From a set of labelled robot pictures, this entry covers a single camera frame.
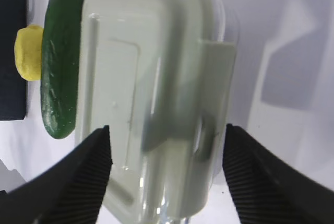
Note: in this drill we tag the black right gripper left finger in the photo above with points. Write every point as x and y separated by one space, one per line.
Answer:
72 191

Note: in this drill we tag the yellow lemon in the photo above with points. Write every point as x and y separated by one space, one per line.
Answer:
27 51

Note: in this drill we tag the navy blue lunch bag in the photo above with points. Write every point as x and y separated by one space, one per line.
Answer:
13 86

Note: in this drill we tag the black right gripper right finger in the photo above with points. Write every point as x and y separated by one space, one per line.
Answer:
264 189

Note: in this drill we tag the green lid glass food container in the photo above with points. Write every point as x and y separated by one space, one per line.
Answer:
158 74

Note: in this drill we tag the dark green cucumber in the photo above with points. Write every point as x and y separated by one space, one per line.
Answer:
59 66

